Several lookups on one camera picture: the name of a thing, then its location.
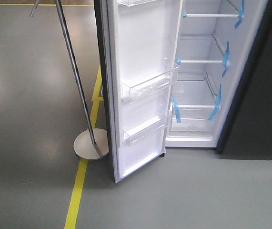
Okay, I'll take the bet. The white fridge door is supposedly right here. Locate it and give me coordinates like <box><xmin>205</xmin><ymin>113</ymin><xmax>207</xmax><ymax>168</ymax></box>
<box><xmin>94</xmin><ymin>0</ymin><xmax>183</xmax><ymax>183</ymax></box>

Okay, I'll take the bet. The dark grey fridge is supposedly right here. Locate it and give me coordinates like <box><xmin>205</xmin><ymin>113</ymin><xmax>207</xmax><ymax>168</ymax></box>
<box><xmin>166</xmin><ymin>0</ymin><xmax>272</xmax><ymax>159</ymax></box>

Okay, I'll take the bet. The clear lower door bin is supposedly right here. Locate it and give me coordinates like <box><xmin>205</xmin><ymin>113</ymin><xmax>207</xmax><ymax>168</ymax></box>
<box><xmin>123</xmin><ymin>114</ymin><xmax>171</xmax><ymax>147</ymax></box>

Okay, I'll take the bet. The clear door bin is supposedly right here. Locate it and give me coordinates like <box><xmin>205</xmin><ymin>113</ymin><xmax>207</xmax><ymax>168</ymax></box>
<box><xmin>121</xmin><ymin>63</ymin><xmax>180</xmax><ymax>104</ymax></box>
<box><xmin>123</xmin><ymin>114</ymin><xmax>171</xmax><ymax>147</ymax></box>
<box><xmin>117</xmin><ymin>0</ymin><xmax>155</xmax><ymax>7</ymax></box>

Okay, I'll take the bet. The clear middle door bin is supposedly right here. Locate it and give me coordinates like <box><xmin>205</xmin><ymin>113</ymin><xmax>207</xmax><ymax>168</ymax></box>
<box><xmin>121</xmin><ymin>63</ymin><xmax>180</xmax><ymax>104</ymax></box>

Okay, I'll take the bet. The blue tape on drawer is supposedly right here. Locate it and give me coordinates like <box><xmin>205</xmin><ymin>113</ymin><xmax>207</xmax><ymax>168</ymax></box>
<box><xmin>172</xmin><ymin>95</ymin><xmax>181</xmax><ymax>123</ymax></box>

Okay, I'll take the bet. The silver stand with round base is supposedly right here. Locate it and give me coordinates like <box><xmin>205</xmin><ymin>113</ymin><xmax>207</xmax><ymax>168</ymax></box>
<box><xmin>29</xmin><ymin>0</ymin><xmax>110</xmax><ymax>161</ymax></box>

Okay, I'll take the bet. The blue tape strip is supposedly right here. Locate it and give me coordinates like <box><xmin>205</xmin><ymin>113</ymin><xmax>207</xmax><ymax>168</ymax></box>
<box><xmin>222</xmin><ymin>42</ymin><xmax>230</xmax><ymax>77</ymax></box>
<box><xmin>234</xmin><ymin>0</ymin><xmax>245</xmax><ymax>30</ymax></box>
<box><xmin>208</xmin><ymin>84</ymin><xmax>222</xmax><ymax>121</ymax></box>

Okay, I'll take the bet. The clear upper door bin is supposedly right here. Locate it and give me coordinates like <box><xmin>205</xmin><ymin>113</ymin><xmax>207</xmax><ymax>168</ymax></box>
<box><xmin>117</xmin><ymin>0</ymin><xmax>155</xmax><ymax>7</ymax></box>

